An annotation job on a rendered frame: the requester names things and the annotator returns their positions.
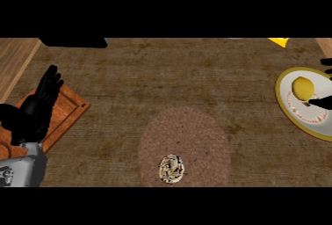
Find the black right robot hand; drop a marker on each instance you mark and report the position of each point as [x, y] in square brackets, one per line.
[325, 103]

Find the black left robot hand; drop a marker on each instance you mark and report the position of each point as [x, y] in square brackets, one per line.
[32, 117]

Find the yellow lemon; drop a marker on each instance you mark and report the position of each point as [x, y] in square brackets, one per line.
[302, 87]

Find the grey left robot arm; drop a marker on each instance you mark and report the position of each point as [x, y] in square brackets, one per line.
[24, 170]

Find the white bowl with yellow rim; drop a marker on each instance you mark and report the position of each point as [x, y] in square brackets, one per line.
[319, 123]

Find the brown woven oval placemat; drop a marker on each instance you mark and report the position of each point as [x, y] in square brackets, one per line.
[183, 134]

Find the brown wooden cutting board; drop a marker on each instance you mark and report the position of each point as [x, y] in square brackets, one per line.
[65, 114]

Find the pale wooden panel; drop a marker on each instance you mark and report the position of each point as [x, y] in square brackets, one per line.
[15, 61]
[325, 45]

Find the yellow pointed object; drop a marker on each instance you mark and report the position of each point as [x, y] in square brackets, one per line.
[280, 41]

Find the black appliance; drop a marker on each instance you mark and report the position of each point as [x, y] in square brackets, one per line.
[75, 42]

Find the speckled patterned oval disc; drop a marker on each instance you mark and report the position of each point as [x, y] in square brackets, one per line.
[171, 169]

